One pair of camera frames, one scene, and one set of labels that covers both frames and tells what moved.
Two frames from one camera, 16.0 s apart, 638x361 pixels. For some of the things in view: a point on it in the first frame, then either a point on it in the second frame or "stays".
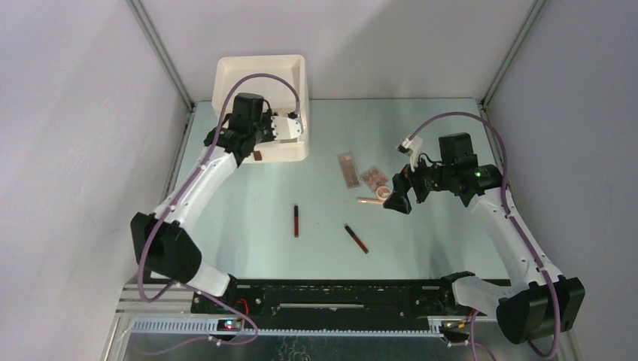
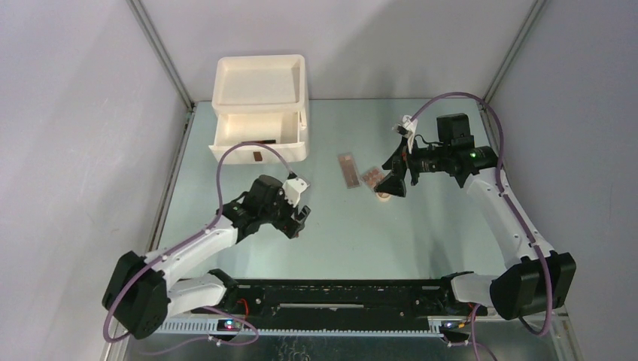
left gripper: x=266 y=118 → x=289 y=226
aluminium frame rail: x=145 y=21 stays
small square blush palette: x=375 y=179 stays
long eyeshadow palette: x=349 y=170 stays
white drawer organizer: x=277 y=96 stays
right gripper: x=402 y=182 → x=399 y=162
